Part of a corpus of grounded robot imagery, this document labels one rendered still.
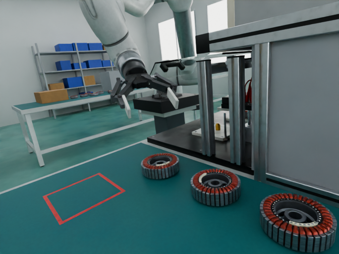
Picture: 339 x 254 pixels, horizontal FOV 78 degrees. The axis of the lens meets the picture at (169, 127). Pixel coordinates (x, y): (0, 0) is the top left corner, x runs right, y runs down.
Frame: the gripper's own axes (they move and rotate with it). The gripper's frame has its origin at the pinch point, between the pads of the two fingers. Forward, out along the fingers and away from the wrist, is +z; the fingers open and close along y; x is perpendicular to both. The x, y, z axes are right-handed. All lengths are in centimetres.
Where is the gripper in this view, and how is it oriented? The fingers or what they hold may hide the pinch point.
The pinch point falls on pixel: (153, 107)
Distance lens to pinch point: 58.0
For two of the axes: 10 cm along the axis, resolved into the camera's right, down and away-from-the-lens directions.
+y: -9.2, 2.1, -3.2
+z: 3.7, 6.6, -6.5
